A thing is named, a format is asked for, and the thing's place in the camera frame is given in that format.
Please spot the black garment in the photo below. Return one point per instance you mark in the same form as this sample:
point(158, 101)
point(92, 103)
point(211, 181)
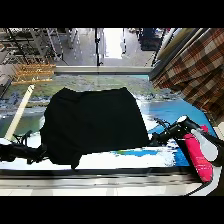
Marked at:
point(95, 123)

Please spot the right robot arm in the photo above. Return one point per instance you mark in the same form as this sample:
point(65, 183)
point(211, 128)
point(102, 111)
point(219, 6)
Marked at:
point(181, 128)

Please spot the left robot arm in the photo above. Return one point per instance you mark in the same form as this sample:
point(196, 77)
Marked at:
point(15, 151)

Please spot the checked shirt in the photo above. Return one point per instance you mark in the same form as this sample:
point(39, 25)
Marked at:
point(200, 70)

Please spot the red garment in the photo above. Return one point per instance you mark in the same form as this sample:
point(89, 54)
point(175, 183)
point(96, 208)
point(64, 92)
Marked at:
point(200, 160)

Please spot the silver frame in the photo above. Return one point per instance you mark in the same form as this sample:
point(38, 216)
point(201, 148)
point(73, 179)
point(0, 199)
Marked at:
point(100, 183)

